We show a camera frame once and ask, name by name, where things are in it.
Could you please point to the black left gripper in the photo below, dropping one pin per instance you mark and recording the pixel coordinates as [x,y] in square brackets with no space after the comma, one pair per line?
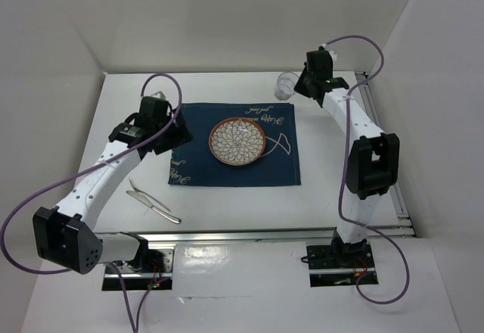
[182,132]

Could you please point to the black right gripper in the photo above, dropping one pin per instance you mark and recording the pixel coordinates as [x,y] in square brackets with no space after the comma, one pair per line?
[300,87]

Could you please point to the clear plastic cup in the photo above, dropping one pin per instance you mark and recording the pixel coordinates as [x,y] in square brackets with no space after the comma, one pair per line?
[284,87]

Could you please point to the floral ceramic plate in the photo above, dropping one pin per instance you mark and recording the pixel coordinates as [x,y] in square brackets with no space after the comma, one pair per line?
[237,141]

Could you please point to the silver fork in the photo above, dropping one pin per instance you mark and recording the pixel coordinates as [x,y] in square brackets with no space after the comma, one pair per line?
[150,197]

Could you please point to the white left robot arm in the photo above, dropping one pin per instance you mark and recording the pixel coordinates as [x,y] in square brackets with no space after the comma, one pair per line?
[65,233]

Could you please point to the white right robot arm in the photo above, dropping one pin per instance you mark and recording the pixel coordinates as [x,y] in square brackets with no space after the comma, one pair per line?
[371,158]

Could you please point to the silver table knife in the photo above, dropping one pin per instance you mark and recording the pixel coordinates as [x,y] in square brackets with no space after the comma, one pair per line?
[149,204]

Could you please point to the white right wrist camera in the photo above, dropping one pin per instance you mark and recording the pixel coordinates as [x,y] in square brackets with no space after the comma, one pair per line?
[332,53]

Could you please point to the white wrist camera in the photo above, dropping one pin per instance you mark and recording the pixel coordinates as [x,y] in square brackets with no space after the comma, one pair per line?
[159,95]
[332,53]

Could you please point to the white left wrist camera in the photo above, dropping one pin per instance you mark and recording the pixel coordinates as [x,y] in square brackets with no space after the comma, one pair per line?
[159,95]

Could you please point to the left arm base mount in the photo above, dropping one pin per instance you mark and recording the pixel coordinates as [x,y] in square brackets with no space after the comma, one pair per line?
[141,267]

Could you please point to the aluminium front rail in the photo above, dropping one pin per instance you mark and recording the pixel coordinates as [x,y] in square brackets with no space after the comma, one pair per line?
[243,236]

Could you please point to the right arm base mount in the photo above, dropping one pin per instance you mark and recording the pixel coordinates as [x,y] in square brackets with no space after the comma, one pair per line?
[326,271]

